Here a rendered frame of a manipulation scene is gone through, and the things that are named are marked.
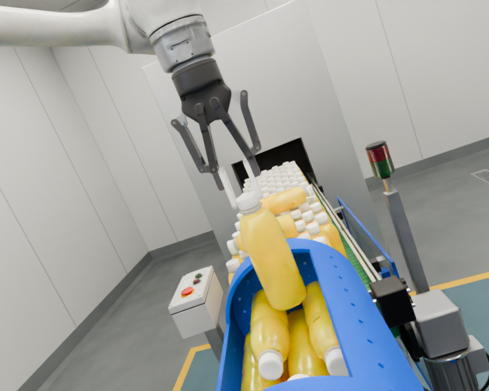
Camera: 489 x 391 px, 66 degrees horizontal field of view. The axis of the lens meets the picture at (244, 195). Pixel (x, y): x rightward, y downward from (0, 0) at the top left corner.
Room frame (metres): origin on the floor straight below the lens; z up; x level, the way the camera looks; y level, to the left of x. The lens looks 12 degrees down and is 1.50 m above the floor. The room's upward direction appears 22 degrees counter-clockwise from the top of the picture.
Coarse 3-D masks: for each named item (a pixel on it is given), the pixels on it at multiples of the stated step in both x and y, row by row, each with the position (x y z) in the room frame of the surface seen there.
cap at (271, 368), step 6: (270, 354) 0.53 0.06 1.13; (264, 360) 0.52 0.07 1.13; (270, 360) 0.52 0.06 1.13; (276, 360) 0.52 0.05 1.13; (258, 366) 0.53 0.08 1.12; (264, 366) 0.52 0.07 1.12; (270, 366) 0.52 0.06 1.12; (276, 366) 0.52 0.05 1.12; (282, 366) 0.52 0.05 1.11; (264, 372) 0.52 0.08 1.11; (270, 372) 0.52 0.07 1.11; (276, 372) 0.52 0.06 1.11; (282, 372) 0.52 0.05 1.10; (264, 378) 0.52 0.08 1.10; (270, 378) 0.52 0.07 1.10; (276, 378) 0.52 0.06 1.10
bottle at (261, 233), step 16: (256, 208) 0.60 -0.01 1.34; (240, 224) 0.61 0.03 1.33; (256, 224) 0.59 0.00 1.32; (272, 224) 0.59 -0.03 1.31; (256, 240) 0.59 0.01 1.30; (272, 240) 0.59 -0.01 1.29; (256, 256) 0.59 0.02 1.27; (272, 256) 0.59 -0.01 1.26; (288, 256) 0.60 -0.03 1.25; (256, 272) 0.61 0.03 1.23; (272, 272) 0.59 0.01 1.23; (288, 272) 0.59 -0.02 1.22; (272, 288) 0.59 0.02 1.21; (288, 288) 0.59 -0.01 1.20; (304, 288) 0.61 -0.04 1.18; (272, 304) 0.60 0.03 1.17; (288, 304) 0.59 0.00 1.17
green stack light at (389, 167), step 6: (390, 156) 1.11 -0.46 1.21; (378, 162) 1.09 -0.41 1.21; (384, 162) 1.09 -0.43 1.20; (390, 162) 1.09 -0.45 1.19; (372, 168) 1.12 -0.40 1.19; (378, 168) 1.09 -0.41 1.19; (384, 168) 1.09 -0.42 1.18; (390, 168) 1.09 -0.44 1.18; (378, 174) 1.10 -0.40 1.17; (384, 174) 1.09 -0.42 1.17; (390, 174) 1.09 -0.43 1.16
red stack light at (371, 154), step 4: (380, 148) 1.09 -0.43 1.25; (384, 148) 1.09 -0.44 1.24; (368, 152) 1.11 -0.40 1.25; (372, 152) 1.10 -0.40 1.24; (376, 152) 1.09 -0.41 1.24; (380, 152) 1.09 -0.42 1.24; (384, 152) 1.09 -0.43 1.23; (388, 152) 1.09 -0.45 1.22; (368, 156) 1.12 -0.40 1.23; (372, 156) 1.10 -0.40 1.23; (376, 156) 1.09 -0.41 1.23; (380, 156) 1.09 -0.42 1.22; (384, 156) 1.09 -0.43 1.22; (388, 156) 1.09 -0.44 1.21; (372, 160) 1.10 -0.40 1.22; (376, 160) 1.09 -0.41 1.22; (380, 160) 1.09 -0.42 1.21
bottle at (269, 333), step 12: (252, 300) 0.71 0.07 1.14; (264, 300) 0.67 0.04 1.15; (252, 312) 0.66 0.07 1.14; (264, 312) 0.63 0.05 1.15; (276, 312) 0.63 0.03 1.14; (252, 324) 0.62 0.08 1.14; (264, 324) 0.59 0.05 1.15; (276, 324) 0.59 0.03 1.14; (288, 324) 0.63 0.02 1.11; (252, 336) 0.59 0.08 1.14; (264, 336) 0.57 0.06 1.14; (276, 336) 0.56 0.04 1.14; (288, 336) 0.58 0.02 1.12; (252, 348) 0.57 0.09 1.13; (264, 348) 0.55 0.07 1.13; (276, 348) 0.55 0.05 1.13; (288, 348) 0.56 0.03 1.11
